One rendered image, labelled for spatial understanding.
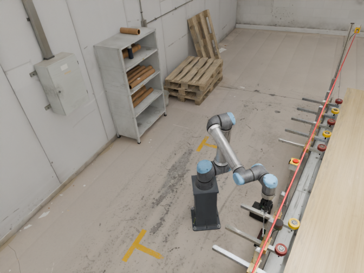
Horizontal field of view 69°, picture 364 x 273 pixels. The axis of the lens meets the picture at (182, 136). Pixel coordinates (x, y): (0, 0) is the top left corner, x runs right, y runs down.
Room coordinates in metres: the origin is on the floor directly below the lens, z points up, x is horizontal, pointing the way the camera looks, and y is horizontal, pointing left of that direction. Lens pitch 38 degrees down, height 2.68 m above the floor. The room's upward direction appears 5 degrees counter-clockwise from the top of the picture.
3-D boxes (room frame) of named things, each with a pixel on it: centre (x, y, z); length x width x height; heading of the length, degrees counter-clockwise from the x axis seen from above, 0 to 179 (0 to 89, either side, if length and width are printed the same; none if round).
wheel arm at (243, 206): (1.25, -0.62, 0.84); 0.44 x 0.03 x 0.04; 54
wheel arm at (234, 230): (1.06, -0.46, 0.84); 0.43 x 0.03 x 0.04; 54
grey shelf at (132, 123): (3.84, 0.66, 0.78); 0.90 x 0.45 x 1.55; 150
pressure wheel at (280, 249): (0.94, -0.62, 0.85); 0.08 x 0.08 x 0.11
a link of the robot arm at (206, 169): (1.86, -0.20, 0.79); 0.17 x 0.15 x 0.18; 105
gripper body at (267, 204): (1.17, -0.55, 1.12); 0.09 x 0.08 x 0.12; 144
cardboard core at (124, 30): (3.94, 0.61, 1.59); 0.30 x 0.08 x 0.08; 60
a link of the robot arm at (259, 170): (1.29, -0.52, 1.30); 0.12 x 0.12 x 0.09; 15
